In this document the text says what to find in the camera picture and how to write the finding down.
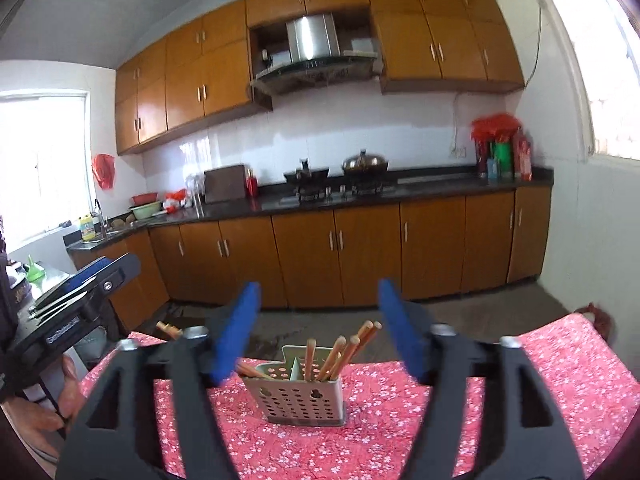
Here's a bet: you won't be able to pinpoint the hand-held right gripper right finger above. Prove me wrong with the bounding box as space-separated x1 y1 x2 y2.
377 279 586 480

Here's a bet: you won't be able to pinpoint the clear glass cups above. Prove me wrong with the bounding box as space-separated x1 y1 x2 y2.
185 172 207 219

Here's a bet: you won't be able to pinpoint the black kitchen countertop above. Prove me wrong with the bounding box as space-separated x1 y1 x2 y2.
67 167 555 253

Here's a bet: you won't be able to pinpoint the brown lower kitchen cabinets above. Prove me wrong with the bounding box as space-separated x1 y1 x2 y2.
70 185 553 321

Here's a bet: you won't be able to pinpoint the wok with metal lid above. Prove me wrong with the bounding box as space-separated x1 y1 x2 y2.
341 149 390 179

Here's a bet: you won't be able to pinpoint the red plastic bag bundle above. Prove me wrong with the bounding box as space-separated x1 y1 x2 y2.
471 114 521 144

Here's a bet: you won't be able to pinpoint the window with white frame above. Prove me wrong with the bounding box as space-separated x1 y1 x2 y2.
0 89 92 253

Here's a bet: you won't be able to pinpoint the brown box on counter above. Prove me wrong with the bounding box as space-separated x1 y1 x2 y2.
204 164 247 204

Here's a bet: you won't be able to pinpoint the gas stove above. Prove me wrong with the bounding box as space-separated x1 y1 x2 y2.
279 180 397 207

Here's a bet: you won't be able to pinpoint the grey perforated chopstick holder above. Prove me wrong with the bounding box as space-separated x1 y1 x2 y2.
243 345 347 427

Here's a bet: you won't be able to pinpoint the green bottle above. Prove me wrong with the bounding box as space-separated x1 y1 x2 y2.
492 141 515 180

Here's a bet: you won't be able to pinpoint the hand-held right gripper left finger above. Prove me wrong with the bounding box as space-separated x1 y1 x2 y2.
55 281 262 480

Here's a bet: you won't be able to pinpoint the red floral tablecloth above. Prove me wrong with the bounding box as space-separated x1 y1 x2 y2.
80 312 640 480

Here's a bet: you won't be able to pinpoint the green basin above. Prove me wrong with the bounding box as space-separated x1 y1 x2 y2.
130 201 163 220

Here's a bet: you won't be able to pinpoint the dark bottle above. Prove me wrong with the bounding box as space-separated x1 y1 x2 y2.
475 140 491 179

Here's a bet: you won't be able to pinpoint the person's left hand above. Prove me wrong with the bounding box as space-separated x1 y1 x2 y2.
15 354 87 442

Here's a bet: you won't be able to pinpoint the green funnel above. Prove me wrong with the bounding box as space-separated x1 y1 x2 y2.
25 255 47 285

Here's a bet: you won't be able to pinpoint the bright window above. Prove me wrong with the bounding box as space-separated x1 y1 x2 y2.
527 0 640 171

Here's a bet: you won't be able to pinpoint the metal side table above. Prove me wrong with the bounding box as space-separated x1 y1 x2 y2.
10 266 74 312

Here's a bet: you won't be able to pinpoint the red package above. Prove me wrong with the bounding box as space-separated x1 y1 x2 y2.
515 132 534 182

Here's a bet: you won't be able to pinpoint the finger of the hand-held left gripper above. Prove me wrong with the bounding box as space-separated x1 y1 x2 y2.
62 252 142 294
27 285 97 319

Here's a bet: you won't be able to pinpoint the steel range hood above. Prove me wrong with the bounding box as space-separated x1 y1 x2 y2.
250 12 383 96

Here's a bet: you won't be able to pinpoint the small black wok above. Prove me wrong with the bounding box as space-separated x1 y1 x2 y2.
284 158 330 187

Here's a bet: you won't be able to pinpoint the red bag on wall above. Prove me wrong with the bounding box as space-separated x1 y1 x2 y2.
92 154 116 190

